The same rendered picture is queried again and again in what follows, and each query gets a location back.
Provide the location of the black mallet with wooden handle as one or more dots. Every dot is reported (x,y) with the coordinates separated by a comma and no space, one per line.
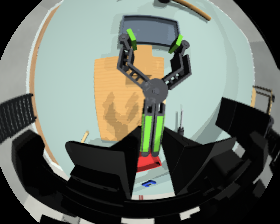
(190,6)

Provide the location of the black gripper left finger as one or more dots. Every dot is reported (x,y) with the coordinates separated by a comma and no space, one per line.
(114,160)

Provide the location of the red shallow tray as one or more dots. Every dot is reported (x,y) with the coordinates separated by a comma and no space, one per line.
(147,163)

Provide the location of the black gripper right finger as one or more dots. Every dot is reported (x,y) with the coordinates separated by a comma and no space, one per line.
(186,159)

